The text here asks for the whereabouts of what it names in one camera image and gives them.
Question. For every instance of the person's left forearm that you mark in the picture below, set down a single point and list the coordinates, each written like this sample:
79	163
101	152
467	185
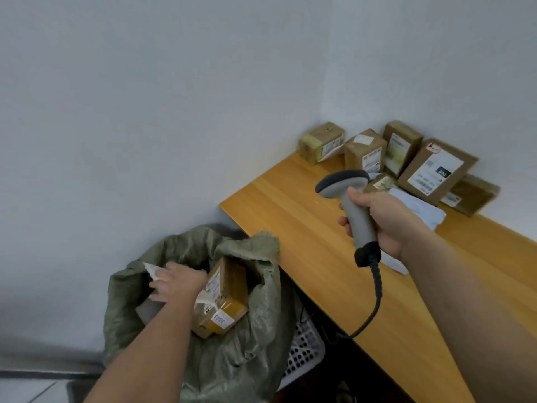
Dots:
147	352

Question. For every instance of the row of cardboard parcel boxes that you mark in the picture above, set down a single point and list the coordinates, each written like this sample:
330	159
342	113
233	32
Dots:
434	172

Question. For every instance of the white perforated plastic basket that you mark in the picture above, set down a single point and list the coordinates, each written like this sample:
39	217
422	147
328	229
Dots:
304	352

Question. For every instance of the white plastic mailer bag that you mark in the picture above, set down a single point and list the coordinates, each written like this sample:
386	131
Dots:
421	209

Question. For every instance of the person's right forearm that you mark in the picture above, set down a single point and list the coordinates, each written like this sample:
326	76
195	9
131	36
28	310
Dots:
474	314

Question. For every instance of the grey handheld barcode scanner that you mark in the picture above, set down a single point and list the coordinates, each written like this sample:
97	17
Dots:
360	224

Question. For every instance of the person's left thumb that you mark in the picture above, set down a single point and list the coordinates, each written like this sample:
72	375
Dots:
198	275

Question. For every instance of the person's right hand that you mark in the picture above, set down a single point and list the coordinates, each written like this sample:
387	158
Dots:
392	222

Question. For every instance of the person's right thumb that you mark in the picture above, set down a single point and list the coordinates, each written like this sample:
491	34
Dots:
358	197

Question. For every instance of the person's left hand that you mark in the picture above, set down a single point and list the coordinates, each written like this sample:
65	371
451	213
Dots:
180	283

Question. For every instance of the brown taped cardboard box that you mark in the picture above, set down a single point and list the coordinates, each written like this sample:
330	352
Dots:
226	295

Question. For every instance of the green woven sack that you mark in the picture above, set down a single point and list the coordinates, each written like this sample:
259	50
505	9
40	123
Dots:
235	365

